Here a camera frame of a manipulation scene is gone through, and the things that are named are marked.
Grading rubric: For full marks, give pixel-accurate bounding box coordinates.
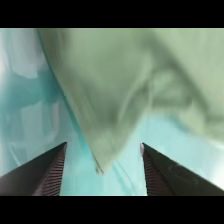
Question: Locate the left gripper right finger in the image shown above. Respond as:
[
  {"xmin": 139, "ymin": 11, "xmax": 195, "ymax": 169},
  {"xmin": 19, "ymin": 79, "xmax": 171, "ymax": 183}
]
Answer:
[{"xmin": 140, "ymin": 142, "xmax": 224, "ymax": 197}]

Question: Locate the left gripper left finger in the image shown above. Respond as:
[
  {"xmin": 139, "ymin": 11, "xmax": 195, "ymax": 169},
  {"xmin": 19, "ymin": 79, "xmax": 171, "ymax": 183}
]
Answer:
[{"xmin": 0, "ymin": 141, "xmax": 68, "ymax": 197}]

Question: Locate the pale green garment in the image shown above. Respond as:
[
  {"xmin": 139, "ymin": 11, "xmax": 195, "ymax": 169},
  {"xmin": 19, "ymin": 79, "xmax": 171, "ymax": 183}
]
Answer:
[{"xmin": 36, "ymin": 27, "xmax": 224, "ymax": 175}]

